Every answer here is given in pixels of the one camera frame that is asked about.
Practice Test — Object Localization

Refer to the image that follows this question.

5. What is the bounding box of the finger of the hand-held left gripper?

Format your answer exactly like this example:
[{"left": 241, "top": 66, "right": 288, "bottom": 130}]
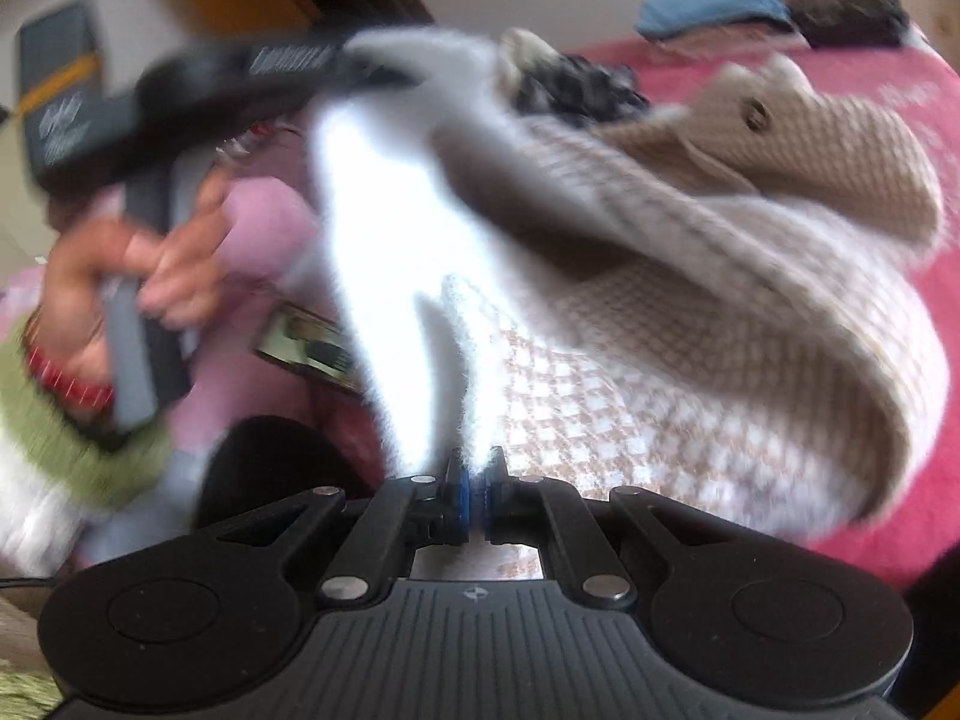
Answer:
[{"left": 339, "top": 49, "right": 421, "bottom": 91}]

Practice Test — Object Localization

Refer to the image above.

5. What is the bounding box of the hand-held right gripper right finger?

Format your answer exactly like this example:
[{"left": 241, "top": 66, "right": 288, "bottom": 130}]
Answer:
[{"left": 480, "top": 447, "right": 752, "bottom": 610}]

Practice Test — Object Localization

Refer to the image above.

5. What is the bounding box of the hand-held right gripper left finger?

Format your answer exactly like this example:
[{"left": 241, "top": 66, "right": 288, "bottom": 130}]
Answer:
[{"left": 199, "top": 450, "right": 472, "bottom": 607}]

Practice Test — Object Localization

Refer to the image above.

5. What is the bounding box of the beige houndstooth cardigan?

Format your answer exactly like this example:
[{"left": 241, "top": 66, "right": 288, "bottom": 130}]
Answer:
[{"left": 300, "top": 26, "right": 953, "bottom": 578}]

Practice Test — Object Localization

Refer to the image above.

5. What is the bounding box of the person's left forearm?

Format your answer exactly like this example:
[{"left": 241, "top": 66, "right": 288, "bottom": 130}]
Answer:
[{"left": 0, "top": 311, "right": 181, "bottom": 578}]

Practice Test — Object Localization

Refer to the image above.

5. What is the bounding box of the person's left hand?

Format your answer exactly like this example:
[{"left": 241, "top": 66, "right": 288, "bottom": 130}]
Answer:
[{"left": 41, "top": 178, "right": 232, "bottom": 392}]

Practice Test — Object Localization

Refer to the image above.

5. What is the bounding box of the dark box with yellow stripe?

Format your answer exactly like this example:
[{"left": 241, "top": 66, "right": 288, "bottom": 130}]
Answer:
[{"left": 15, "top": 1, "right": 106, "bottom": 185}]

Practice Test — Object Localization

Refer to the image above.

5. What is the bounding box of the cream cloth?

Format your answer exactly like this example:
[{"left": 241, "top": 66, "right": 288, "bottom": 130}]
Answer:
[{"left": 496, "top": 26, "right": 560, "bottom": 83}]

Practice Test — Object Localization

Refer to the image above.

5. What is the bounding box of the light pink cloth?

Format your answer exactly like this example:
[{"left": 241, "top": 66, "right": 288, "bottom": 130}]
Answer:
[{"left": 176, "top": 180, "right": 383, "bottom": 488}]

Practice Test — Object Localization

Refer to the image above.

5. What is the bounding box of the dark plaid shirt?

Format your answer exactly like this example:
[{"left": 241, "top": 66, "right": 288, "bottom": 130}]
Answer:
[{"left": 510, "top": 52, "right": 653, "bottom": 128}]

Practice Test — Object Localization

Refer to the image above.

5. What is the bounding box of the smartphone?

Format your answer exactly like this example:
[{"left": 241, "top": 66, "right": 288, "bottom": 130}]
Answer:
[{"left": 251, "top": 300, "right": 365, "bottom": 395}]

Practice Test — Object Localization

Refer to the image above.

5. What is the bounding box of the blue folded garment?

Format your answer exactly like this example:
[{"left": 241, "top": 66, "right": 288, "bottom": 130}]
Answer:
[{"left": 636, "top": 0, "right": 794, "bottom": 40}]

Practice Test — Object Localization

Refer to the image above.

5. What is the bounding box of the pink floral blanket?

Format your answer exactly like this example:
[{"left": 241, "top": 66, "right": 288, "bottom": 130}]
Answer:
[{"left": 566, "top": 34, "right": 960, "bottom": 593}]

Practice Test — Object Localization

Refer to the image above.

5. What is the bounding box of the charcoal folded garment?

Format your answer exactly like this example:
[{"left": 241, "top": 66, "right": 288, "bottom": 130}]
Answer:
[{"left": 795, "top": 0, "right": 914, "bottom": 50}]

